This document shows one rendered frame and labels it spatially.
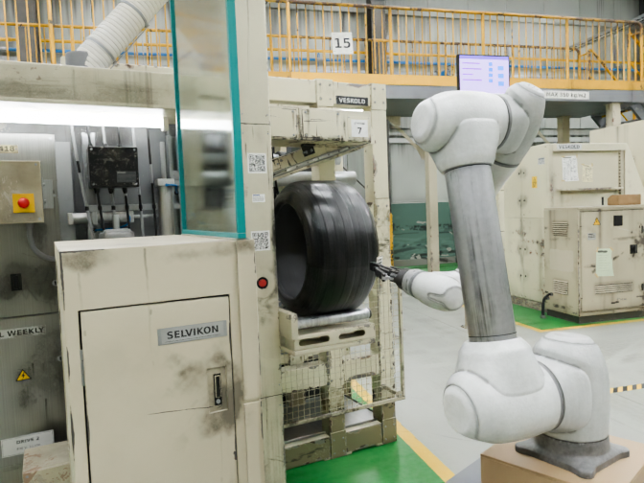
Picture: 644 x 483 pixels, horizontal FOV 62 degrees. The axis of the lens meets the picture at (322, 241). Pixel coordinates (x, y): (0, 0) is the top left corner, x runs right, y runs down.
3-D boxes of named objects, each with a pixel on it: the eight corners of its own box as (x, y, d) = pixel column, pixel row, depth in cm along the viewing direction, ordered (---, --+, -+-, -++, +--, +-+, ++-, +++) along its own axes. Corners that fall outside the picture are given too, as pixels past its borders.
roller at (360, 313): (294, 326, 199) (290, 315, 201) (290, 333, 202) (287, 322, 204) (373, 314, 215) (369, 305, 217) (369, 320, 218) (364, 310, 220)
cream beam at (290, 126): (251, 139, 224) (249, 103, 224) (232, 146, 247) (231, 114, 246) (373, 142, 252) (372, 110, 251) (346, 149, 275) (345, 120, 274)
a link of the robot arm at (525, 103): (503, 141, 139) (460, 140, 133) (535, 75, 128) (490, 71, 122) (534, 169, 130) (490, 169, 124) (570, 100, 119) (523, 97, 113)
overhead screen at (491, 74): (459, 107, 552) (458, 53, 548) (456, 108, 557) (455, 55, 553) (510, 108, 567) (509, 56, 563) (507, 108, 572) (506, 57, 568)
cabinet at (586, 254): (580, 325, 566) (579, 207, 559) (543, 314, 622) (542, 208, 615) (650, 317, 589) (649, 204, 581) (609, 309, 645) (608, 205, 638)
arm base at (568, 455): (640, 449, 122) (640, 425, 121) (588, 480, 109) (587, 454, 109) (565, 425, 137) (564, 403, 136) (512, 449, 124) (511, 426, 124)
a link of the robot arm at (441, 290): (408, 305, 165) (442, 298, 171) (442, 320, 151) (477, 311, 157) (409, 271, 163) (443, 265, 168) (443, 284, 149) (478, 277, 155)
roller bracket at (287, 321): (291, 341, 195) (290, 314, 195) (254, 322, 231) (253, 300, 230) (300, 339, 197) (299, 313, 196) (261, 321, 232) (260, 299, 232)
